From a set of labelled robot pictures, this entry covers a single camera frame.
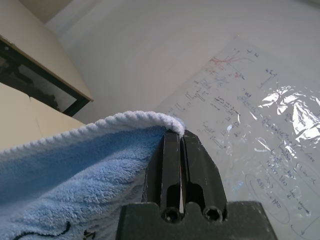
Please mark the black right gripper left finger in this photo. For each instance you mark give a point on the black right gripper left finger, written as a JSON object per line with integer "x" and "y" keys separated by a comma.
{"x": 170, "y": 170}

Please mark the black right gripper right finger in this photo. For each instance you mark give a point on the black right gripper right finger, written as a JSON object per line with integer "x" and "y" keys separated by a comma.
{"x": 200, "y": 170}

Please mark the light blue white-trimmed towel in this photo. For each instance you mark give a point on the light blue white-trimmed towel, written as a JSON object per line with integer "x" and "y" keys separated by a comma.
{"x": 75, "y": 175}

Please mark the clear written whiteboard film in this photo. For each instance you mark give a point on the clear written whiteboard film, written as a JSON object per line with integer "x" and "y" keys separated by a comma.
{"x": 250, "y": 112}

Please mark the beige side table black frame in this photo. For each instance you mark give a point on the beige side table black frame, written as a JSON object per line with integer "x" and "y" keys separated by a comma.
{"x": 37, "y": 50}

